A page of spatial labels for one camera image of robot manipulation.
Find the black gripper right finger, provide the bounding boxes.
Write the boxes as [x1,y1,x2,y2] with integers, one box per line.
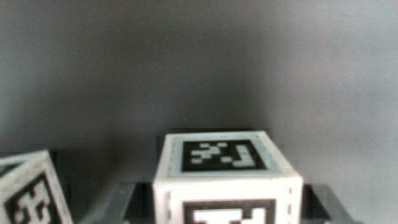
[300,184,363,224]

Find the white chair leg with tag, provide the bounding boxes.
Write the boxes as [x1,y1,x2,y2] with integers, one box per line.
[0,150,75,224]
[153,131,304,224]

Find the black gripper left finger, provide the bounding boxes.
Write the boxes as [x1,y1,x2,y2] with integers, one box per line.
[89,182,155,224]

